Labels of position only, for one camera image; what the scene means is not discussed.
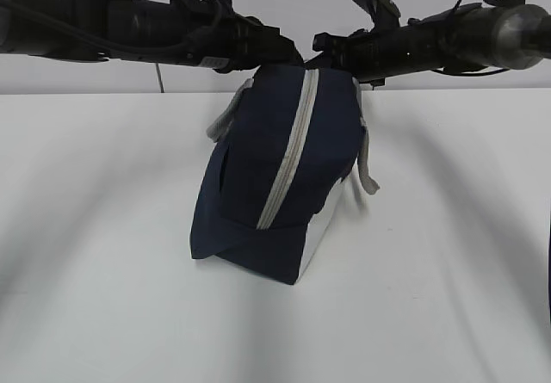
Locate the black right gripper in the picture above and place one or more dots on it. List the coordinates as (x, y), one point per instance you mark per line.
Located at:
(359, 54)

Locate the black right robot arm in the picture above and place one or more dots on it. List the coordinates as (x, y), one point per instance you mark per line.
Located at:
(470, 40)

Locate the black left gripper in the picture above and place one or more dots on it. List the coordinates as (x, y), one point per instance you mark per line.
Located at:
(240, 43)

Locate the navy and white lunch bag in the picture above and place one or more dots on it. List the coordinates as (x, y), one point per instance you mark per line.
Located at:
(283, 149)

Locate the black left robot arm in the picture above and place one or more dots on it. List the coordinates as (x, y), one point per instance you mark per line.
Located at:
(199, 33)

